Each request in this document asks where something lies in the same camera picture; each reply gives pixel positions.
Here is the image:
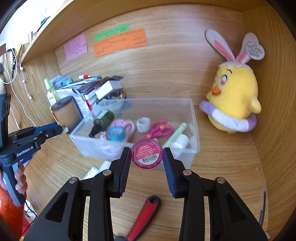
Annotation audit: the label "pink round cosmetic jar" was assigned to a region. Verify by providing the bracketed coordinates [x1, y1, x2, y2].
[130, 138, 164, 169]

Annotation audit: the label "blue tape roll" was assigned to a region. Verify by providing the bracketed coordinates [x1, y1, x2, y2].
[107, 126, 125, 142]

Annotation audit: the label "dark green bottle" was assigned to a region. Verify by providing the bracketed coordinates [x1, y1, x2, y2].
[89, 109, 115, 138]

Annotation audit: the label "white tape roll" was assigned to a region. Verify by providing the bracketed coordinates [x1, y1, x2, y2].
[136, 117, 152, 133]

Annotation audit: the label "pink plastic scissors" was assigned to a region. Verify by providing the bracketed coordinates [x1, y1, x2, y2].
[145, 120, 174, 139]

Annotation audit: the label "pale green tube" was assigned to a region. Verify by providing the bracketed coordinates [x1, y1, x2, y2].
[163, 123, 187, 148]

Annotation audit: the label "person's left hand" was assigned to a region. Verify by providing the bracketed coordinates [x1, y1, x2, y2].
[0, 164, 28, 194]

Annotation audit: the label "mint green case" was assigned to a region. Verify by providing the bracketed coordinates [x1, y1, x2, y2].
[99, 160, 111, 172]

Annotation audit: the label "white green ointment tube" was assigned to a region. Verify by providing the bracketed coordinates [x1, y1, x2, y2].
[82, 166, 101, 180]

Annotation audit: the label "light green spray bottle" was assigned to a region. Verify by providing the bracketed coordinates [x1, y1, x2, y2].
[44, 79, 60, 106]

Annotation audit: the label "brown cylindrical container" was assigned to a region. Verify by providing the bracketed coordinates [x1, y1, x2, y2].
[51, 96, 82, 133]

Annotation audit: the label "stack of books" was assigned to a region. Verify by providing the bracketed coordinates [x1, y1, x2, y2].
[56, 75, 123, 118]

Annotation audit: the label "clear plastic storage bin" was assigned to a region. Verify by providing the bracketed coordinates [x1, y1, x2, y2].
[70, 98, 200, 168]

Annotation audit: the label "orange jacket sleeve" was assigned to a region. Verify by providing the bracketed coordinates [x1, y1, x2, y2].
[1, 191, 23, 239]

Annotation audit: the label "white small bottle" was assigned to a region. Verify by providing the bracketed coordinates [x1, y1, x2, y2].
[171, 133, 189, 159]

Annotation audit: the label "white small box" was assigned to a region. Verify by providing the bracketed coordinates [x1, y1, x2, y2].
[95, 80, 123, 100]

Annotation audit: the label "clear bowl of trinkets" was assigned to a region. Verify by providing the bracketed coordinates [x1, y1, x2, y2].
[96, 90, 126, 113]

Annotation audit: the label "pink sticky note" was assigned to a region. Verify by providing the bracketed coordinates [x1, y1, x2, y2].
[64, 34, 88, 61]

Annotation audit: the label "yellow chick plush toy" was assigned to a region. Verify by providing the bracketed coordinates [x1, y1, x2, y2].
[199, 29, 265, 133]

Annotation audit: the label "wooden shelf board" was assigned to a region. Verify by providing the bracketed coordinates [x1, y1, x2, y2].
[21, 1, 268, 63]

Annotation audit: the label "green sticky note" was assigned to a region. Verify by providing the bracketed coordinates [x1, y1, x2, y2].
[94, 24, 130, 42]

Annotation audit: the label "orange sticky note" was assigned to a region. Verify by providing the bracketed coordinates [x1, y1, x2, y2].
[92, 28, 148, 57]

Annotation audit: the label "red black handled brush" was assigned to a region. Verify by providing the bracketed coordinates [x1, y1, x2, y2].
[114, 195, 162, 241]

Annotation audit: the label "pink rope lanyard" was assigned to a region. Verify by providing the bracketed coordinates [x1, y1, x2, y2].
[99, 119, 136, 143]

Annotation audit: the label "white charging cable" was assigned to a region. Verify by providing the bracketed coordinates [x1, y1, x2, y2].
[0, 48, 38, 130]

